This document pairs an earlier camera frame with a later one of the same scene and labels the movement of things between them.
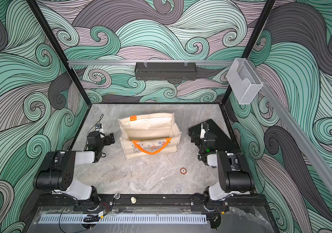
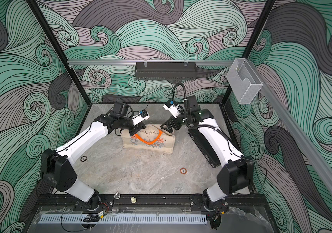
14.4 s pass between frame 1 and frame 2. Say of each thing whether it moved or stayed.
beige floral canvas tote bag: moved
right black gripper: moved
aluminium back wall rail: stayed
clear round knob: stayed
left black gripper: moved
